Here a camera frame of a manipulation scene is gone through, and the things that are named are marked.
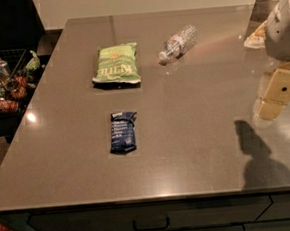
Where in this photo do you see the clear plastic water bottle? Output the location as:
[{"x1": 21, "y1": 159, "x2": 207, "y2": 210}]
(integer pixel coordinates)
[{"x1": 158, "y1": 24, "x2": 197, "y2": 63}]

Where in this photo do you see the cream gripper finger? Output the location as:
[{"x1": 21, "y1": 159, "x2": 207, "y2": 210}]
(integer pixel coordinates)
[
  {"x1": 254, "y1": 98, "x2": 285, "y2": 121},
  {"x1": 264, "y1": 63, "x2": 290, "y2": 106}
]

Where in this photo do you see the silver can in basket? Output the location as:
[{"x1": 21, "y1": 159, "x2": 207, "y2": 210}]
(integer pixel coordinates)
[{"x1": 0, "y1": 60, "x2": 11, "y2": 83}]

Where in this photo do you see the white snack packet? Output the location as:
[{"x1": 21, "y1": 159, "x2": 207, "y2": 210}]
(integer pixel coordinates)
[{"x1": 244, "y1": 22, "x2": 266, "y2": 50}]

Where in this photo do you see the black drawer handle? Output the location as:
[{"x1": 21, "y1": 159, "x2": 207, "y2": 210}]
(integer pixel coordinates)
[{"x1": 132, "y1": 217, "x2": 170, "y2": 231}]

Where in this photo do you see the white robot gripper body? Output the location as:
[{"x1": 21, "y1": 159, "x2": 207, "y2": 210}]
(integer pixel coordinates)
[{"x1": 264, "y1": 0, "x2": 290, "y2": 61}]

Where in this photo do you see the green kettle chips bag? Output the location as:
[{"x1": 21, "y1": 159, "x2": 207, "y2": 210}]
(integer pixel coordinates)
[{"x1": 92, "y1": 43, "x2": 141, "y2": 84}]

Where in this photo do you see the green snack bag in basket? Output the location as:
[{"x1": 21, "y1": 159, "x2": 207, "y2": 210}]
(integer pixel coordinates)
[{"x1": 25, "y1": 50, "x2": 41, "y2": 73}]

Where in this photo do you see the black wire snack basket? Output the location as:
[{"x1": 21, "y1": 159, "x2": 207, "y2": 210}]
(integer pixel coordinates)
[{"x1": 0, "y1": 49, "x2": 46, "y2": 137}]

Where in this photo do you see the dark blue rxbar wrapper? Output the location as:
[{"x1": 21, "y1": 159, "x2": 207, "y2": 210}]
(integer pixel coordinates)
[{"x1": 110, "y1": 111, "x2": 137, "y2": 153}]

